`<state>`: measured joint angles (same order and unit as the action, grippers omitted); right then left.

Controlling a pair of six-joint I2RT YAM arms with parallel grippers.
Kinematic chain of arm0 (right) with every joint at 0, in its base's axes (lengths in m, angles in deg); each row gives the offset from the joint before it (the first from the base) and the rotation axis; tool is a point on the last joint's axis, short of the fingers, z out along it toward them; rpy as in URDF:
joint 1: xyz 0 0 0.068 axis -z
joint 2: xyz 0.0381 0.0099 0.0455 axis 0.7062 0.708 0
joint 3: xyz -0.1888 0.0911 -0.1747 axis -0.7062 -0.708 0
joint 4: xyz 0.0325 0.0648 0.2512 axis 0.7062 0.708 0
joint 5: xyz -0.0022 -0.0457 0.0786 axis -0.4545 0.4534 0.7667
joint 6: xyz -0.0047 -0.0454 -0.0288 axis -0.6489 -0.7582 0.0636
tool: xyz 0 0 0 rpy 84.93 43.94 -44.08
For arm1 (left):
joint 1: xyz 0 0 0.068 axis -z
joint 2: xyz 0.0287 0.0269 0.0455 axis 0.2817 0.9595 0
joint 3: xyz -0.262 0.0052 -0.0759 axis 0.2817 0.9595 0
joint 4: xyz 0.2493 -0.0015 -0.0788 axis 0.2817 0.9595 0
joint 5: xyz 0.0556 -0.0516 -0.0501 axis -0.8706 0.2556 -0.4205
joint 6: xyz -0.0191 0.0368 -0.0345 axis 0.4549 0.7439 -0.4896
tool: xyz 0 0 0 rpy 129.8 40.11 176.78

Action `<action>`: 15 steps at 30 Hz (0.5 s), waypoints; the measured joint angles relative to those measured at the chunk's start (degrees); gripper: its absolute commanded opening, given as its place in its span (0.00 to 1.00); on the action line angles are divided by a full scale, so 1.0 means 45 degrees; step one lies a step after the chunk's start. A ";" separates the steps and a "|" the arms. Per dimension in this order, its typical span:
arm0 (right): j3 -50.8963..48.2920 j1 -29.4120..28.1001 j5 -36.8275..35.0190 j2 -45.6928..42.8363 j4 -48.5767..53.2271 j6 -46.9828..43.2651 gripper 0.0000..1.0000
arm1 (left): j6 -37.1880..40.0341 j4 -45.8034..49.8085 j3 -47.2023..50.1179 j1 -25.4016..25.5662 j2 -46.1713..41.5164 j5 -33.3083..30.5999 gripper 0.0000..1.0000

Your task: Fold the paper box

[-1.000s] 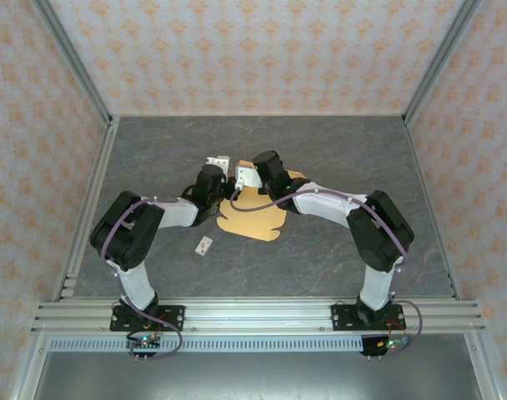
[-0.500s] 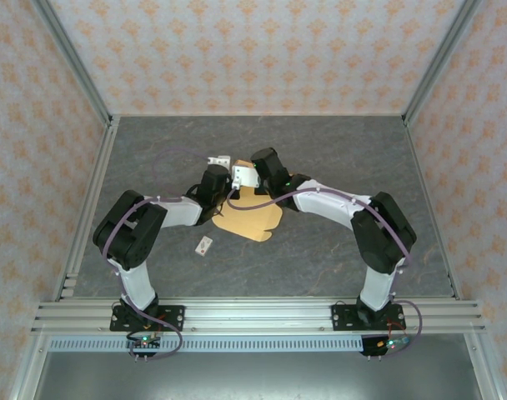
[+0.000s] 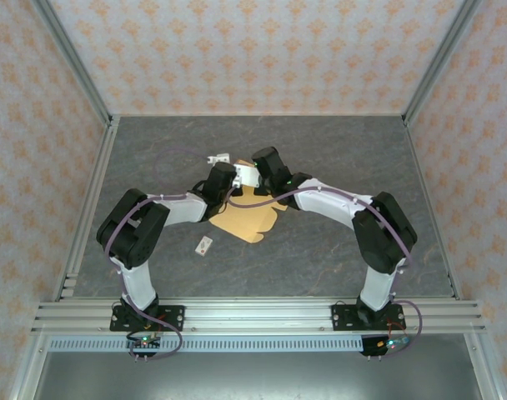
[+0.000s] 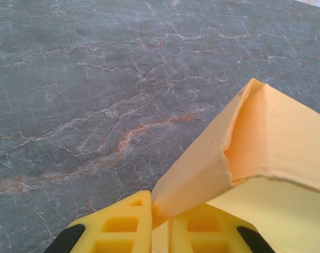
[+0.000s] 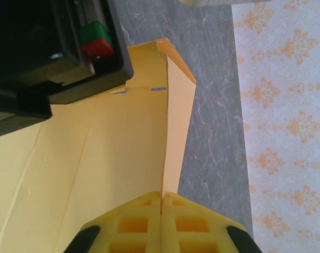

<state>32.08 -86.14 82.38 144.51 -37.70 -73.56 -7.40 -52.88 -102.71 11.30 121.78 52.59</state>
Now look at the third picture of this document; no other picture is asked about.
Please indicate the tan paper box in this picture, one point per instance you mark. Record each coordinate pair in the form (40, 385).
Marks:
(249, 221)

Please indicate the small white card red mark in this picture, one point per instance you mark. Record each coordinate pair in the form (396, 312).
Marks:
(204, 245)

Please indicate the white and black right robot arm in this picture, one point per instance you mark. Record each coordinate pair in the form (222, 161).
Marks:
(378, 283)

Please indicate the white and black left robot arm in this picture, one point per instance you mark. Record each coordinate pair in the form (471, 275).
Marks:
(139, 283)

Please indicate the grey metal sheet panel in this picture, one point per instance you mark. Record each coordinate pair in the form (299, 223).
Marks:
(257, 375)

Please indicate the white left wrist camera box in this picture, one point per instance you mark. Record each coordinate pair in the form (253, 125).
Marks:
(218, 158)

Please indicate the aluminium table side rail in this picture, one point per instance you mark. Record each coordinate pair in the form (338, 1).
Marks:
(435, 208)
(91, 200)

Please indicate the wide aluminium mounting rail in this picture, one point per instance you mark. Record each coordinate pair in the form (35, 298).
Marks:
(257, 316)

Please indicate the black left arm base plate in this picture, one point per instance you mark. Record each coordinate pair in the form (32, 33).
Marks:
(174, 318)

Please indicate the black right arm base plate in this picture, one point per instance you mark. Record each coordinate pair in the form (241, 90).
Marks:
(341, 318)

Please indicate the aluminium frame post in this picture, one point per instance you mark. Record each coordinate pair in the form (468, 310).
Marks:
(439, 62)
(76, 62)

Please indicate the short aluminium frame strut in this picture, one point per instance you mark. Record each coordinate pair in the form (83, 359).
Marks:
(26, 371)
(483, 371)

